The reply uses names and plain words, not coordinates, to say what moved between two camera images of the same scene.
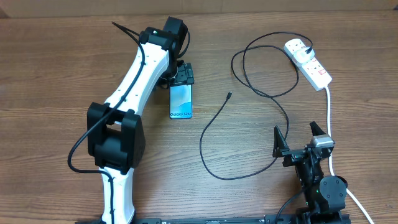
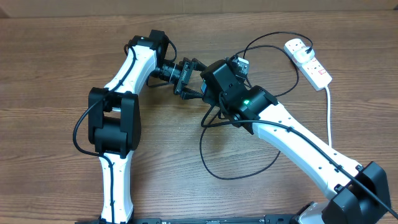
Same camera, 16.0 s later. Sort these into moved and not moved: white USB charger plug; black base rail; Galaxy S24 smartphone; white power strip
Moved: Galaxy S24 smartphone
Not moved: white power strip; white USB charger plug; black base rail
